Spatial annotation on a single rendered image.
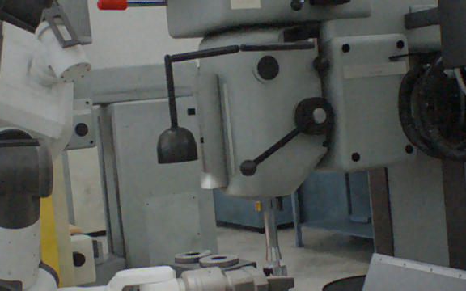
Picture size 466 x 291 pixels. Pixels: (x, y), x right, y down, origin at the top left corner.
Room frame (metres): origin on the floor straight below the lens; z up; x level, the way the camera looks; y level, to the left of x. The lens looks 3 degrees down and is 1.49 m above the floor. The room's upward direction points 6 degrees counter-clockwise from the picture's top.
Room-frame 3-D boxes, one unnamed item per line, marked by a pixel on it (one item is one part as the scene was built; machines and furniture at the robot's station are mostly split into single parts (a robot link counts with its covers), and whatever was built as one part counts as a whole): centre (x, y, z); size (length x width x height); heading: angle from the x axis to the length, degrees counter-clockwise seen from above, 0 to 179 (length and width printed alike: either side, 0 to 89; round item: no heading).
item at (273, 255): (1.51, -0.06, 1.23); 0.03 x 0.03 x 0.11
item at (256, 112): (1.51, -0.06, 1.47); 0.21 x 0.19 x 0.32; 28
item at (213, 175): (1.46, 0.04, 1.45); 0.04 x 0.04 x 0.21; 28
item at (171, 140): (1.37, 0.10, 1.43); 0.07 x 0.07 x 0.06
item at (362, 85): (1.60, -0.23, 1.47); 0.24 x 0.19 x 0.26; 28
